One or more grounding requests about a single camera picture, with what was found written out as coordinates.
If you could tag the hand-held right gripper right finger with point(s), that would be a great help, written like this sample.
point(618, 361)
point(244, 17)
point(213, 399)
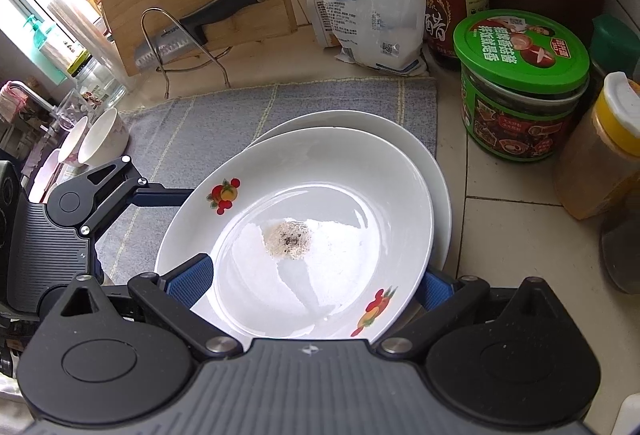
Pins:
point(437, 290)

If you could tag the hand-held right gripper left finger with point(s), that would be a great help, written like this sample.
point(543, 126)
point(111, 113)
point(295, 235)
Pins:
point(192, 282)

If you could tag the yellow lid spice jar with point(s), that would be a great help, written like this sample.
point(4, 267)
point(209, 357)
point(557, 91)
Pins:
point(595, 165)

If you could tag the white fruit print plate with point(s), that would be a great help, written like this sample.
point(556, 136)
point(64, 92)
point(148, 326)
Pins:
point(400, 140)
point(300, 175)

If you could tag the green lid sauce jar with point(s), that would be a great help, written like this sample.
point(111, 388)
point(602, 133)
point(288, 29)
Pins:
point(520, 125)

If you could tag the white ceramic bowl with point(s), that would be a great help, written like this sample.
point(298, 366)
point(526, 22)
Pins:
point(70, 145)
point(107, 140)

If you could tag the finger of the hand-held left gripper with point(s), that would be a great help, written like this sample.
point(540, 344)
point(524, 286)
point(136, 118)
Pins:
point(165, 197)

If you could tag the metal faucet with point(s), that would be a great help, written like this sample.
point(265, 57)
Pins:
point(30, 92)

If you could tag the pink cloth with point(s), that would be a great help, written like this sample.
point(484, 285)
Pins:
point(11, 102)

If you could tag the green cap bottle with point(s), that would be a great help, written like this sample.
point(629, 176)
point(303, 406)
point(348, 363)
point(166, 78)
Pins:
point(617, 45)

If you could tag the grey checked cloth mat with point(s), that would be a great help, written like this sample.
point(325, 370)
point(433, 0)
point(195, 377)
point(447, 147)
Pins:
point(200, 130)

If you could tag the red and white food bag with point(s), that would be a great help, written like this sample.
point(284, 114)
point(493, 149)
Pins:
point(320, 25)

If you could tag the green dish soap bottle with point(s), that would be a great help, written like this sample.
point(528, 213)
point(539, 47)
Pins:
point(47, 50)

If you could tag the clear glass jar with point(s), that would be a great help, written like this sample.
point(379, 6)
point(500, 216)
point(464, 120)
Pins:
point(100, 85)

